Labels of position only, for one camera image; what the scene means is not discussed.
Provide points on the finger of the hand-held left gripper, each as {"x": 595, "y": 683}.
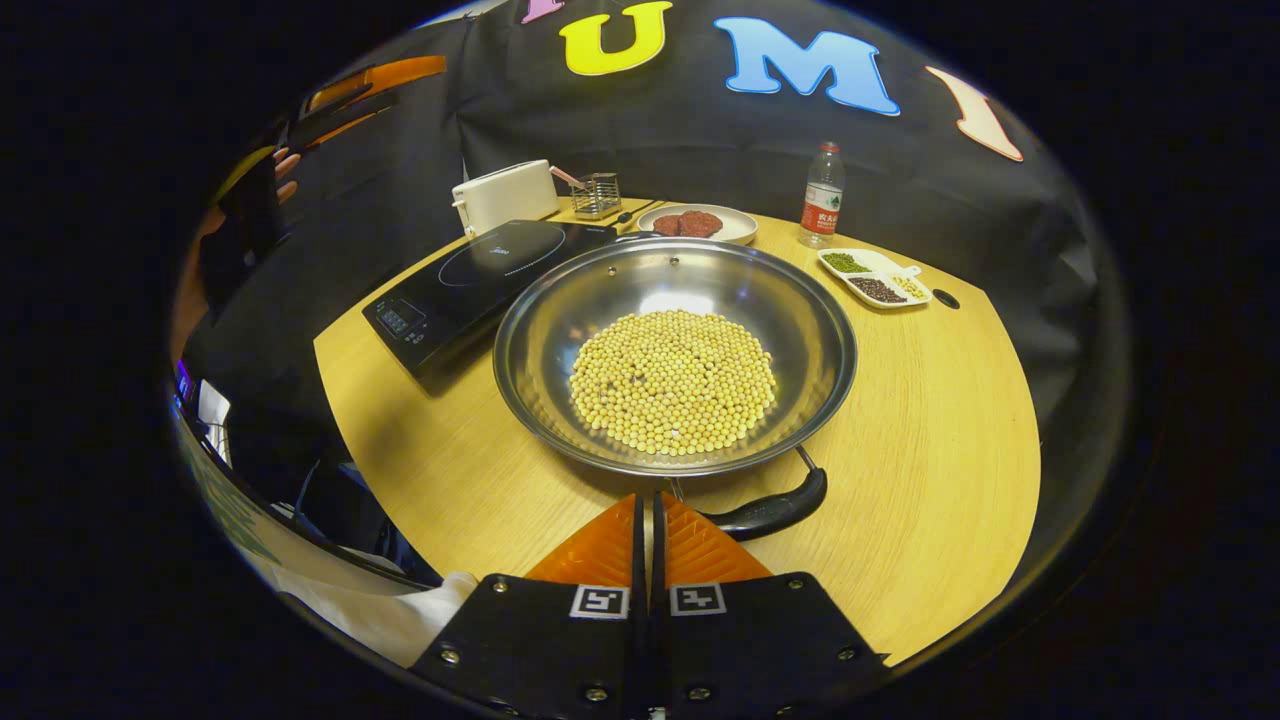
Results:
{"x": 390, "y": 75}
{"x": 340, "y": 118}

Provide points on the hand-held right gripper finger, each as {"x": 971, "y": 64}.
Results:
{"x": 640, "y": 560}
{"x": 659, "y": 560}

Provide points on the black induction cooktop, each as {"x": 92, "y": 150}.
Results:
{"x": 470, "y": 275}

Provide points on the white toaster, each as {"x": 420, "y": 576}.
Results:
{"x": 505, "y": 195}

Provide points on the pile of yellow soybeans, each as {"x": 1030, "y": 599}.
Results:
{"x": 672, "y": 385}

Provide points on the pink straw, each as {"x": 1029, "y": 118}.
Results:
{"x": 568, "y": 178}

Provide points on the white cloth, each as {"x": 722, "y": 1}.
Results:
{"x": 400, "y": 615}

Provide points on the red meat patties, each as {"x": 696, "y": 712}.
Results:
{"x": 688, "y": 224}

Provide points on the black backdrop cloth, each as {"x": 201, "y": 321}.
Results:
{"x": 720, "y": 150}

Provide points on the white round plate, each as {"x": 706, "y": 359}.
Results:
{"x": 738, "y": 228}

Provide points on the white divided dish of beans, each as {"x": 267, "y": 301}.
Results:
{"x": 872, "y": 280}

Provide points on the clear water bottle red label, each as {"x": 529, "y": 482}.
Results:
{"x": 822, "y": 200}

